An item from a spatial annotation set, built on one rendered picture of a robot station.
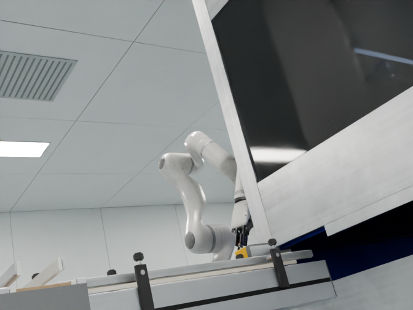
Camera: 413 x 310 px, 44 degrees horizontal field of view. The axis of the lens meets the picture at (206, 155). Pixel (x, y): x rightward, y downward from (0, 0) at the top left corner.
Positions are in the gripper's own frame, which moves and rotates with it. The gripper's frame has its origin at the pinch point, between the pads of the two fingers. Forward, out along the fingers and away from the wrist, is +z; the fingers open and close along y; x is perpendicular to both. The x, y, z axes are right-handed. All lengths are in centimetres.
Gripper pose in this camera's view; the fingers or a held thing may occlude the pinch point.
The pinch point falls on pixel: (241, 240)
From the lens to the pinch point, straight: 191.9
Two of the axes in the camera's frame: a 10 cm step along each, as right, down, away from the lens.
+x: -8.1, -3.5, -4.7
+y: -5.7, 3.2, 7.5
